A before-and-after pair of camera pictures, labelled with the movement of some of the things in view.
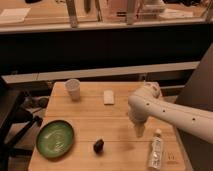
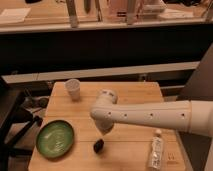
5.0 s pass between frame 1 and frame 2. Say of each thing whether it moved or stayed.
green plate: stayed
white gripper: moved
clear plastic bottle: stayed
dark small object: stayed
